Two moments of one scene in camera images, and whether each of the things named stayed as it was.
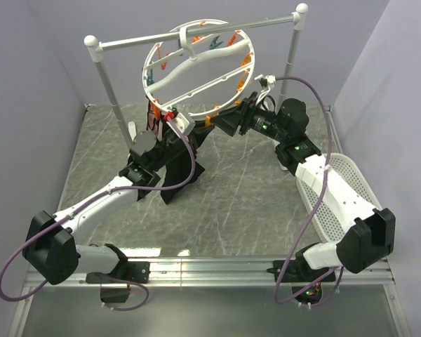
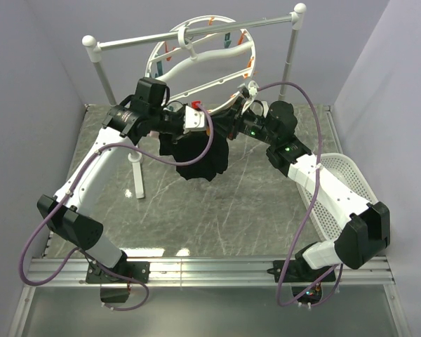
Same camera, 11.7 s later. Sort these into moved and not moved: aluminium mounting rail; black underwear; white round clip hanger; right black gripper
Moved: black underwear
Not moved: aluminium mounting rail; white round clip hanger; right black gripper
